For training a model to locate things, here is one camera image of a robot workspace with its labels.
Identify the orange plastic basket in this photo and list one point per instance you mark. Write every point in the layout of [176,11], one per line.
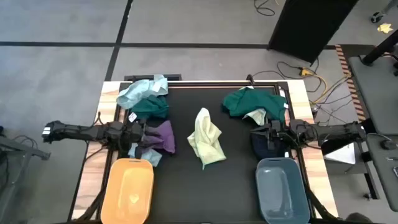
[128,191]

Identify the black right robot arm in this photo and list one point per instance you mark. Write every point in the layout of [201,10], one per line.
[329,132]

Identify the small dark green microfiber towel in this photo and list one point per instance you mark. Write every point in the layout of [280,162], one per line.
[152,107]

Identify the navy blue microfiber towel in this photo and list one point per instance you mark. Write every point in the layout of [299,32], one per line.
[261,147]

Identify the white paper sheet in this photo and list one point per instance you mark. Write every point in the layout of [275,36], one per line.
[343,155]

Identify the grey desk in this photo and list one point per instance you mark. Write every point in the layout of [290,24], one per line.
[381,93]

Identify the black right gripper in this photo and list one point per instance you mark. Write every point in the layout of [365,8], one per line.
[278,133]

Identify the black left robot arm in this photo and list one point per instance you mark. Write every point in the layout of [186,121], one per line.
[81,132]

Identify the small light blue microfiber towel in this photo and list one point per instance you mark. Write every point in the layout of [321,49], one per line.
[152,155]

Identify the grey metal stand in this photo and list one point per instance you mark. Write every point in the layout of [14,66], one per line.
[18,152]

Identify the black table mat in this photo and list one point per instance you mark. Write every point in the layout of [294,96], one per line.
[205,193]

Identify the blue plastic basket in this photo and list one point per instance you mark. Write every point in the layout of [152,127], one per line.
[281,189]

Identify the black caster wheel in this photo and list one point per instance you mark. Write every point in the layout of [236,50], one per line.
[377,17]

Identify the large dark green microfiber towel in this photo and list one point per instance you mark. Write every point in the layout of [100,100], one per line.
[248,101]

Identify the black cabinet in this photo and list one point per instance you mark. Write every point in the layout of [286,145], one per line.
[308,28]

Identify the black metal table frame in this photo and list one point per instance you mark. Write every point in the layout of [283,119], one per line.
[119,102]

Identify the black bar bracket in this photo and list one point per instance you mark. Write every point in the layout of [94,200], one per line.
[174,76]

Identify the large light blue microfiber towel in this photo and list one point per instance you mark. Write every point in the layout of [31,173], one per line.
[140,91]

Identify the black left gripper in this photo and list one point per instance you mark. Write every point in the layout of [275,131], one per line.
[134,133]

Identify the pale yellow microfiber towel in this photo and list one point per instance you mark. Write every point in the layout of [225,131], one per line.
[206,140]

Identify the orange black striped tape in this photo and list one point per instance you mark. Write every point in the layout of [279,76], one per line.
[349,77]

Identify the black monitor pole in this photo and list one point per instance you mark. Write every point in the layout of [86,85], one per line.
[381,48]

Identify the purple microfiber towel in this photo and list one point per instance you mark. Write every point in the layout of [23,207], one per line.
[164,137]

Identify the yellow crumpled paper scrap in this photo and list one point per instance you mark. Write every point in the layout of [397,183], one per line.
[385,28]

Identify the black computer mouse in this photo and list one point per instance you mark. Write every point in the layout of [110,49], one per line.
[388,144]

